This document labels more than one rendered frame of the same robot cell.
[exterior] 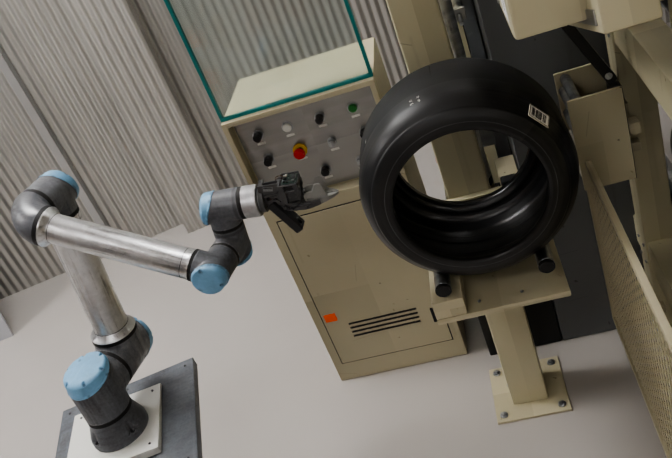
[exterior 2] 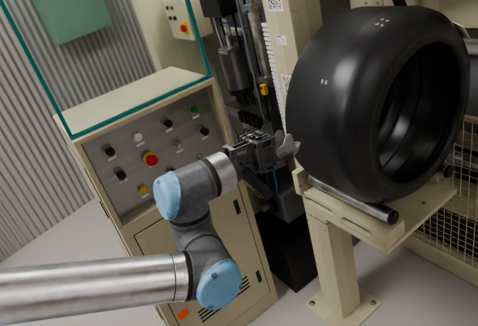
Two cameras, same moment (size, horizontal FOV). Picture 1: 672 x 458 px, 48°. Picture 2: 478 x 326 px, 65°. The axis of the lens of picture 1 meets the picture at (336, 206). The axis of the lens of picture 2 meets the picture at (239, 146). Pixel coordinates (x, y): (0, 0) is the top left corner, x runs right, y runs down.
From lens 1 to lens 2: 1.51 m
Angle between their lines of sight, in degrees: 36
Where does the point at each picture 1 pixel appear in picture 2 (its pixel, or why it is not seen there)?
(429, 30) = not seen: outside the picture
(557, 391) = (362, 295)
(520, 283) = (413, 198)
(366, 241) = not seen: hidden behind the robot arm
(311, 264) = not seen: hidden behind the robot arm
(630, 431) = (427, 300)
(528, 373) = (351, 289)
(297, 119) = (146, 127)
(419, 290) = (249, 260)
